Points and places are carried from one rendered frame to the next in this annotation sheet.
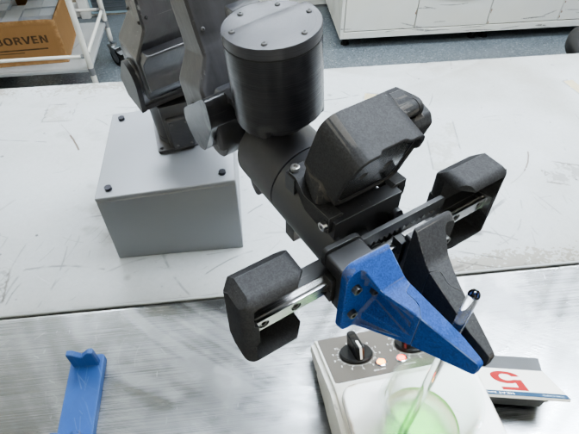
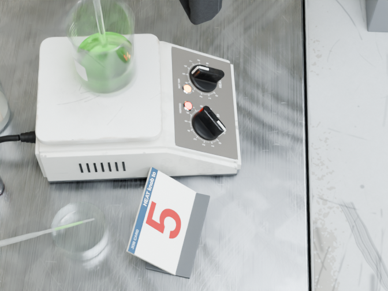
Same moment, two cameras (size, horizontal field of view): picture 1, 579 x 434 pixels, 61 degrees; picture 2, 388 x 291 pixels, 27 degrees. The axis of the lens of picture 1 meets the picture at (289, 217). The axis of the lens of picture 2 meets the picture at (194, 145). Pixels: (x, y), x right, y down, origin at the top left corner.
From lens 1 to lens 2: 0.64 m
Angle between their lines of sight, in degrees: 53
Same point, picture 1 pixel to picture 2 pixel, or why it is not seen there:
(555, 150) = not seen: outside the picture
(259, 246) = (367, 47)
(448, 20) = not seen: outside the picture
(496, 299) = (269, 270)
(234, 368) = (226, 14)
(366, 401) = (142, 48)
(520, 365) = (184, 256)
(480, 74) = not seen: outside the picture
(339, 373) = (182, 55)
